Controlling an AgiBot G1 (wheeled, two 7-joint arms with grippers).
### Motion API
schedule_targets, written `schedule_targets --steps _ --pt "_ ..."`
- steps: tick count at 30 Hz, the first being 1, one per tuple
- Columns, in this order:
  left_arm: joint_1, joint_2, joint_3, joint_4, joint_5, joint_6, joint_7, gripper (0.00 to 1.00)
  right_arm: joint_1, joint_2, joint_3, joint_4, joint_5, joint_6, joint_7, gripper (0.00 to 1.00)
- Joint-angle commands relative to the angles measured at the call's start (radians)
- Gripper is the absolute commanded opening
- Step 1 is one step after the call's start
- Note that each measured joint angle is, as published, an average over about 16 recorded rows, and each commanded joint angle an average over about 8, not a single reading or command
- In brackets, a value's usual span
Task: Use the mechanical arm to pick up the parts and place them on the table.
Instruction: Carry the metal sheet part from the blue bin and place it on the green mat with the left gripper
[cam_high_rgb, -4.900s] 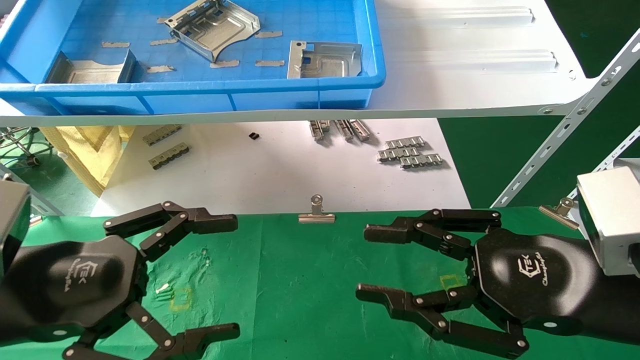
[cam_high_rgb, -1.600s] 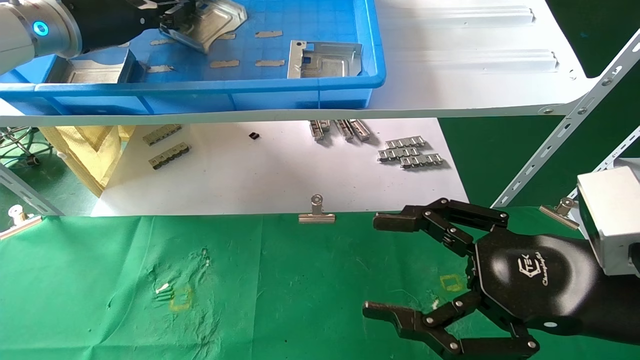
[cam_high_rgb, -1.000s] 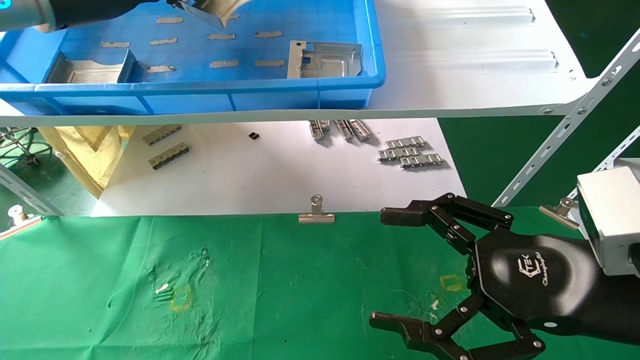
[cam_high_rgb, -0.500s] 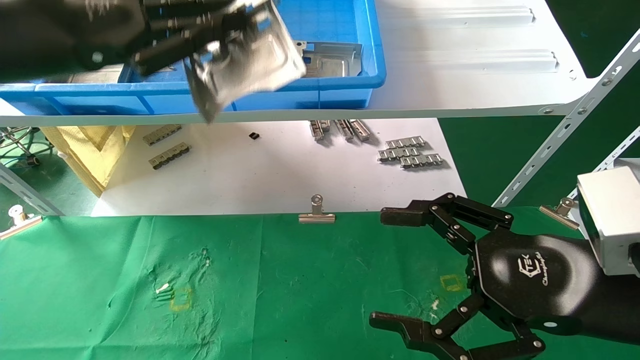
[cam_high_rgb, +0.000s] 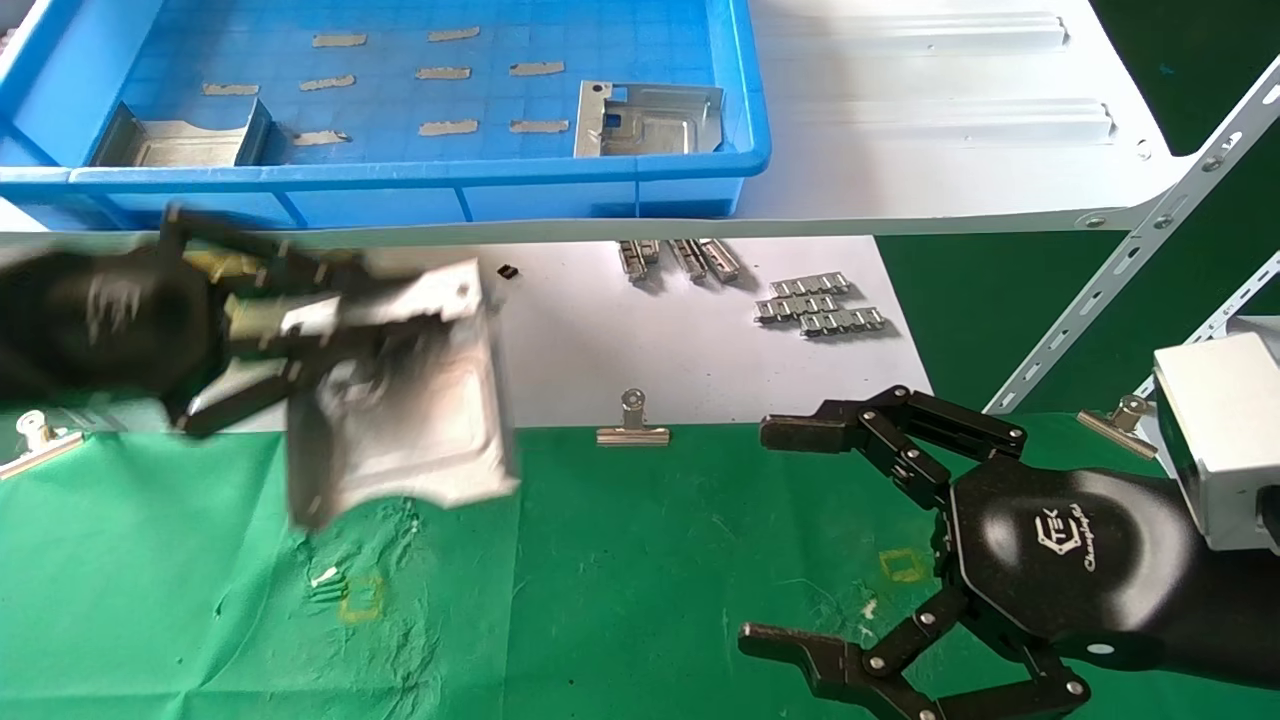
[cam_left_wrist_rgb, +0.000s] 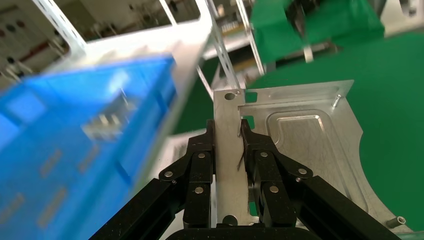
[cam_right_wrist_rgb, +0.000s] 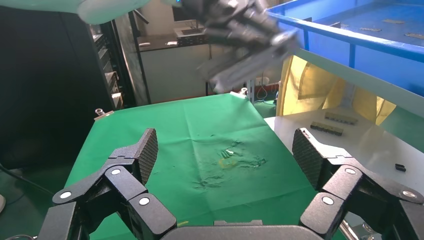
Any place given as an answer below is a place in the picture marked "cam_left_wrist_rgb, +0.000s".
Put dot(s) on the stamped sheet metal bracket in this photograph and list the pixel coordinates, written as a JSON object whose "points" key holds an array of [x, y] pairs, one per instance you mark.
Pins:
{"points": [[314, 139], [106, 126]]}

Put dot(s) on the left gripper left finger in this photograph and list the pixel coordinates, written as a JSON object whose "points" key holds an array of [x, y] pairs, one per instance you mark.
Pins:
{"points": [[198, 172]]}

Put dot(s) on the short perforated angle bar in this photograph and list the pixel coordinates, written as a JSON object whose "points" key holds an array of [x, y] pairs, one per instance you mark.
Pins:
{"points": [[255, 49]]}

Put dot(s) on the blue plastic bin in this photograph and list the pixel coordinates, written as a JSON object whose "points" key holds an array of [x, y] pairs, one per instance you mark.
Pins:
{"points": [[33, 139]]}

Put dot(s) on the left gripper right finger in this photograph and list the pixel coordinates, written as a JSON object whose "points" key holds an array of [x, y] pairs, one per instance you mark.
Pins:
{"points": [[271, 185]]}

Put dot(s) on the long perforated angle bar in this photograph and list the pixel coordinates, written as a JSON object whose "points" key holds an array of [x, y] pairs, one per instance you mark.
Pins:
{"points": [[225, 63]]}

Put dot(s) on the white metal shelf panel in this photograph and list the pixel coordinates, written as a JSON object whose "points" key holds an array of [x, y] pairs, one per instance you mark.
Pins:
{"points": [[149, 43]]}

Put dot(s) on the white perforated upright bar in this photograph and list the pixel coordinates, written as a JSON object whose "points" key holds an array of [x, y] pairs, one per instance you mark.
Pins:
{"points": [[63, 30]]}

